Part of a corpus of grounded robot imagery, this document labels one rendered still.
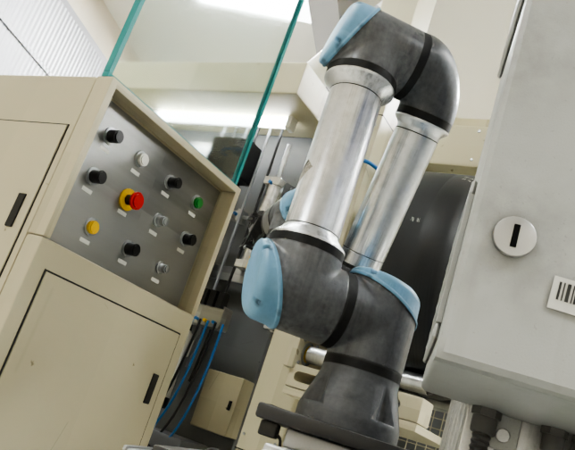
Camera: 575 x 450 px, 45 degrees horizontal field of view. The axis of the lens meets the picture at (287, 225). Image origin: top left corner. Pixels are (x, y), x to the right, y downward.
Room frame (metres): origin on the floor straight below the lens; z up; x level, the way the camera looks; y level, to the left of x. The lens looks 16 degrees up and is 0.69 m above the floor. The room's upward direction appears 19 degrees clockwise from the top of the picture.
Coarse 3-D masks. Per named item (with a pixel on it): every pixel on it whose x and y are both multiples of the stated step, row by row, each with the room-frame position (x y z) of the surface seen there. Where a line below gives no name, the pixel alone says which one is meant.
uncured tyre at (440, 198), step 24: (432, 192) 1.59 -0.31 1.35; (456, 192) 1.56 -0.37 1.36; (408, 216) 1.57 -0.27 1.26; (432, 216) 1.54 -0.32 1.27; (456, 216) 1.53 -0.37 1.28; (408, 240) 1.56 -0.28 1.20; (432, 240) 1.52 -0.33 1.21; (384, 264) 1.58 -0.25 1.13; (408, 264) 1.55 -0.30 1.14; (432, 264) 1.52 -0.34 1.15; (432, 288) 1.53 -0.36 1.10; (432, 312) 1.55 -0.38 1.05; (408, 360) 1.65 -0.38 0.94
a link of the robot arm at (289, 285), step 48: (336, 48) 0.95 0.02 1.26; (384, 48) 0.94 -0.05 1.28; (336, 96) 0.96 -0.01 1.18; (384, 96) 0.98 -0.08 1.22; (336, 144) 0.95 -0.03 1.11; (336, 192) 0.95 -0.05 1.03; (288, 240) 0.94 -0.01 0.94; (336, 240) 0.96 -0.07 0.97; (288, 288) 0.93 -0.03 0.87; (336, 288) 0.95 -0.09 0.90
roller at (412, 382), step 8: (304, 352) 1.81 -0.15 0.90; (312, 352) 1.79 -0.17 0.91; (320, 352) 1.79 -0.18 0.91; (304, 360) 1.81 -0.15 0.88; (312, 360) 1.79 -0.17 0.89; (320, 360) 1.78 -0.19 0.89; (408, 376) 1.65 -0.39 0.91; (416, 376) 1.64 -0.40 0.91; (400, 384) 1.67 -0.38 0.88; (408, 384) 1.65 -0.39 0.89; (416, 384) 1.64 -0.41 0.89; (416, 392) 1.66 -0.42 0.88; (424, 392) 1.64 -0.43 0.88
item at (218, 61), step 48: (144, 0) 1.38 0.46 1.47; (192, 0) 1.49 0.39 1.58; (240, 0) 1.63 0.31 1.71; (288, 0) 1.78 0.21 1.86; (144, 48) 1.43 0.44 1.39; (192, 48) 1.55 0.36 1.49; (240, 48) 1.68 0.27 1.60; (144, 96) 1.48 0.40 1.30; (192, 96) 1.60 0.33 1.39; (240, 96) 1.74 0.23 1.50; (192, 144) 1.65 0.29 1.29; (240, 144) 1.80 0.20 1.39
